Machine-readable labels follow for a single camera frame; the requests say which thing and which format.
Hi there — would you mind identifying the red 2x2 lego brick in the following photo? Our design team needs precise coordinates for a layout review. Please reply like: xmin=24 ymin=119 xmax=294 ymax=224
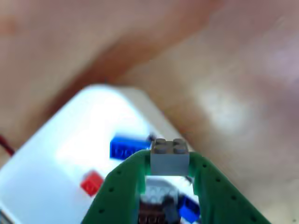
xmin=80 ymin=170 xmax=105 ymax=197

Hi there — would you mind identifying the blue 2x2 lego brick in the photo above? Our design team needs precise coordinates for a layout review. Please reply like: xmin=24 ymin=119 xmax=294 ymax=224
xmin=178 ymin=195 xmax=201 ymax=222

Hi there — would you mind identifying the brown 1x6 lego brick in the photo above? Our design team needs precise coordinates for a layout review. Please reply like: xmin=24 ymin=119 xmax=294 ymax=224
xmin=137 ymin=202 xmax=169 ymax=224

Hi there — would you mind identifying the light grey 2x4 lego brick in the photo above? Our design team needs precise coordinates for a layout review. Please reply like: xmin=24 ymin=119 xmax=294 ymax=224
xmin=144 ymin=178 xmax=180 ymax=203

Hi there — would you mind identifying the blue 2x4 lego brick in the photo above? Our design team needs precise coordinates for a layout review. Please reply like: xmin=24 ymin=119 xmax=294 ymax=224
xmin=109 ymin=133 xmax=151 ymax=161

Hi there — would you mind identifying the grey 2x2 lego brick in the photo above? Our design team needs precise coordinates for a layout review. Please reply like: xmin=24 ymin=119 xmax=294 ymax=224
xmin=150 ymin=138 xmax=190 ymax=176

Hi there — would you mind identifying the white plastic bin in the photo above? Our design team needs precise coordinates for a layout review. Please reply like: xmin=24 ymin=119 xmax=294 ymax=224
xmin=0 ymin=84 xmax=201 ymax=224

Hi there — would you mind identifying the red power cable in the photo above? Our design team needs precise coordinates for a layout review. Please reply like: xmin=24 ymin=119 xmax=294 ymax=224
xmin=0 ymin=134 xmax=15 ymax=156

